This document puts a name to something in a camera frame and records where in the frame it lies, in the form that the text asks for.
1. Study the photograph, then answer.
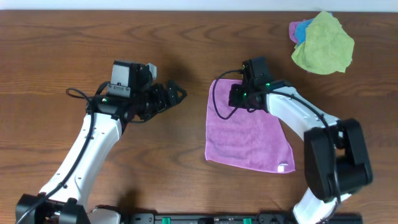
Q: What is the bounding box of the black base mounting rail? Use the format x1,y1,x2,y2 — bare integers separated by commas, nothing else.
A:
93,205,364,224

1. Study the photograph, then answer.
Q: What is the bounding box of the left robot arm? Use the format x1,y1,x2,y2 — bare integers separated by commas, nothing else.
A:
16,60,187,223

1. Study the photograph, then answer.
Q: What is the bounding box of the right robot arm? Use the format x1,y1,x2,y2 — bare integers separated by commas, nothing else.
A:
228,57,373,223

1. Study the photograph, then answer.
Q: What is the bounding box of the blue microfiber cloth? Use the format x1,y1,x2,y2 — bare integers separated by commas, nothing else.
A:
294,12,333,47

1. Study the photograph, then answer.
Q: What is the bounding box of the purple microfiber cloth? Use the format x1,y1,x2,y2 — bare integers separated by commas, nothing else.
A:
205,79,295,174

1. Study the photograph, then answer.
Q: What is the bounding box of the green microfiber cloth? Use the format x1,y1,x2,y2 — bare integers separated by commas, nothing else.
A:
292,11,354,75

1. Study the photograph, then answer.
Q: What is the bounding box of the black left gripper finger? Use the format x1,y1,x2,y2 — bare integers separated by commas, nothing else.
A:
166,80,187,106
141,104,173,122

